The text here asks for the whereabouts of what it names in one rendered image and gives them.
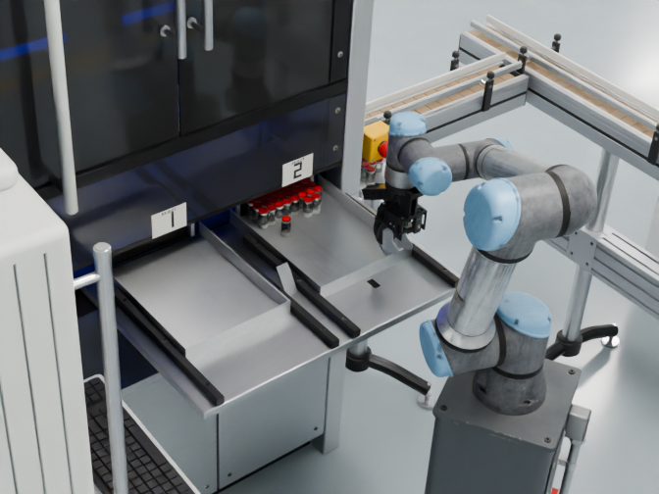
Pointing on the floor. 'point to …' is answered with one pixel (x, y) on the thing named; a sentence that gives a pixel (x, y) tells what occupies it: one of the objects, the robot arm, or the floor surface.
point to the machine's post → (358, 66)
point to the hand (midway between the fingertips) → (387, 250)
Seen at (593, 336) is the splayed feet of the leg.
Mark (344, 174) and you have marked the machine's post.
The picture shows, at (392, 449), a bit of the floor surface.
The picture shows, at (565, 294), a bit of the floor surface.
